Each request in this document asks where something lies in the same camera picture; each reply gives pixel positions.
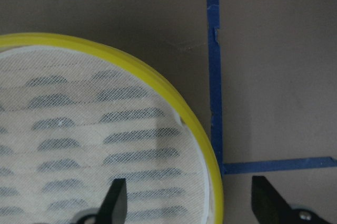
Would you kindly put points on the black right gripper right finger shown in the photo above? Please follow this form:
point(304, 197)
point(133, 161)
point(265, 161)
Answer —
point(270, 207)

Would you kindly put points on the yellow steamer basket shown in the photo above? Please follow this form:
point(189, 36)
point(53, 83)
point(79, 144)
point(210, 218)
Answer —
point(78, 115)

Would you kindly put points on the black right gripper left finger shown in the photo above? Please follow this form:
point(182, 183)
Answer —
point(113, 208)

